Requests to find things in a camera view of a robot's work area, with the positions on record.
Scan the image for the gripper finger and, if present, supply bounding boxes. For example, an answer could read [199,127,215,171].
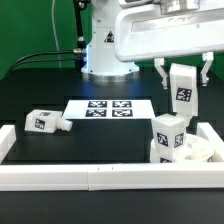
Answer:
[154,58,168,89]
[200,52,214,86]

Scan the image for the white right fence rail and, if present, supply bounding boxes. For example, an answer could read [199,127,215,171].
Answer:
[196,122,224,162]

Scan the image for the white front fence rail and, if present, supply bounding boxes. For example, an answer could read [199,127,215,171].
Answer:
[0,162,224,191]

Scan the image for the grey thin cable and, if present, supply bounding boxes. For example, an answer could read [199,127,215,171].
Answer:
[50,0,63,69]

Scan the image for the white marker sheet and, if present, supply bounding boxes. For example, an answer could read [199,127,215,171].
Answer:
[63,100,155,119]

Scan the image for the white left fence rail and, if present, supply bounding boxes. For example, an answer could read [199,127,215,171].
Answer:
[0,125,16,164]

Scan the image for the white fence rail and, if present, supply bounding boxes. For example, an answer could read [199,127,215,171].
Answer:
[196,122,224,162]
[0,125,16,164]
[0,162,224,191]

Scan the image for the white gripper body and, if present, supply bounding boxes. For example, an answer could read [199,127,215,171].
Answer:
[114,0,224,62]

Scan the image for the black camera stand pole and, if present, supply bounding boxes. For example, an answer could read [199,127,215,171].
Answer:
[72,0,90,70]

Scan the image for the black cable pair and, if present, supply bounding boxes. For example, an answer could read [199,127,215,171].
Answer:
[9,49,84,72]

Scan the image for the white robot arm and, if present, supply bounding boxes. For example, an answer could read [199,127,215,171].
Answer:
[82,0,224,85]

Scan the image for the white round stool seat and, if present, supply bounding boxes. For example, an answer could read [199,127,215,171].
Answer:
[150,134,214,163]

